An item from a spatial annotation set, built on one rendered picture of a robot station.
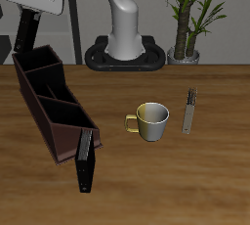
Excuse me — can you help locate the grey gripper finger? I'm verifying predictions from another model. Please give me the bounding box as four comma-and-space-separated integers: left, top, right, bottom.
31, 11, 42, 22

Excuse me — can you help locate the black book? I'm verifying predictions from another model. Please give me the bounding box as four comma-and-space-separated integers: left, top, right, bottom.
74, 128, 97, 194
13, 7, 42, 54

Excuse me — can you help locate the dark brown desk caddy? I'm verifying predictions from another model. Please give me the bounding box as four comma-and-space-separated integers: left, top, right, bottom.
11, 44, 104, 166

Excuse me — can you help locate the dark angular object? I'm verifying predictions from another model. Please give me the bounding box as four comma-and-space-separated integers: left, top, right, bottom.
0, 34, 13, 66

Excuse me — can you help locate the green pot plant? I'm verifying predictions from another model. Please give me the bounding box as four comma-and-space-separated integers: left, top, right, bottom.
166, 0, 230, 67

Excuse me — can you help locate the yellow and white mug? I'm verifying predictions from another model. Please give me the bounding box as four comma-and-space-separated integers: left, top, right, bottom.
123, 102, 171, 143

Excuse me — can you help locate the dark vertical post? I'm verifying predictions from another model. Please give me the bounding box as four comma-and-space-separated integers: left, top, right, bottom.
64, 0, 84, 66

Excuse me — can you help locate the flat black base plate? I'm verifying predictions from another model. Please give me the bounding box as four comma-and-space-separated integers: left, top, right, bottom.
84, 34, 167, 72

